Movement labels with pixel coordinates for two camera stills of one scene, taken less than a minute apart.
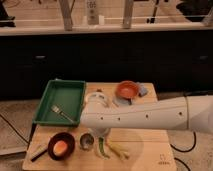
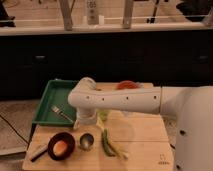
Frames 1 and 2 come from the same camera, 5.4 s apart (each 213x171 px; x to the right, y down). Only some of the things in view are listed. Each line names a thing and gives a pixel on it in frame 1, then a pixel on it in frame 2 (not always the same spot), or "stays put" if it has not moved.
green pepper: (101, 147) -> (107, 146)
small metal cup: (87, 141) stays put
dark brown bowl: (70, 142) stays put
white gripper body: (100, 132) -> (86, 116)
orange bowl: (127, 90) stays put
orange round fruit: (60, 148) stays put
